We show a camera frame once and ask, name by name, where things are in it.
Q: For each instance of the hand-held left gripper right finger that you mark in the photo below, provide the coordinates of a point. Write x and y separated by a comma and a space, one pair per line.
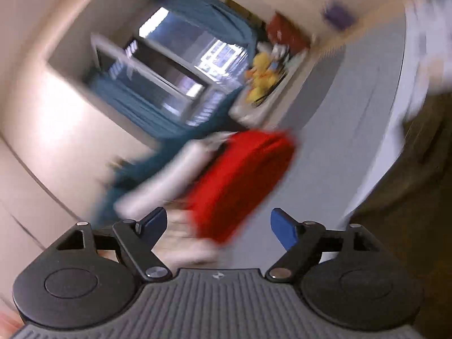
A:
284, 225

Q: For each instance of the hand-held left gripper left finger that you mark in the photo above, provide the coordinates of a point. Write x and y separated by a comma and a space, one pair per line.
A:
154, 219

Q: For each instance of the olive brown knitted sweater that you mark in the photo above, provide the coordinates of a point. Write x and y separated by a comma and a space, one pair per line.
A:
406, 183

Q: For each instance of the beige folded blanket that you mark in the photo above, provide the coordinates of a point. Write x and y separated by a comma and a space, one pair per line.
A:
162, 183

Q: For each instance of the red folded quilt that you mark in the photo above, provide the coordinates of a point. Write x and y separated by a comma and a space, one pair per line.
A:
243, 183

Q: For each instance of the teal curtain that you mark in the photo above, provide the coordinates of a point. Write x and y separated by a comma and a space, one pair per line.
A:
148, 116

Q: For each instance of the grey bed sheet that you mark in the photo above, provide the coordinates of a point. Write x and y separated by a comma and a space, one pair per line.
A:
335, 130

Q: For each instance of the window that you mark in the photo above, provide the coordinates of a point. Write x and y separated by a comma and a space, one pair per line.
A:
169, 74

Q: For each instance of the yellow plush toy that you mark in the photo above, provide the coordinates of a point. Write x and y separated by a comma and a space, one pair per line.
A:
261, 74

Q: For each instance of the red bag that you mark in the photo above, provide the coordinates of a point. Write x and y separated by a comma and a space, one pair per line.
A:
287, 30

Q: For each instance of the white printed sheet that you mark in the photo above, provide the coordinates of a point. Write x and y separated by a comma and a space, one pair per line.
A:
416, 60

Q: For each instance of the purple item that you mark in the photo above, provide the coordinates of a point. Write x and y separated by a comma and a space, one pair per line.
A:
337, 12

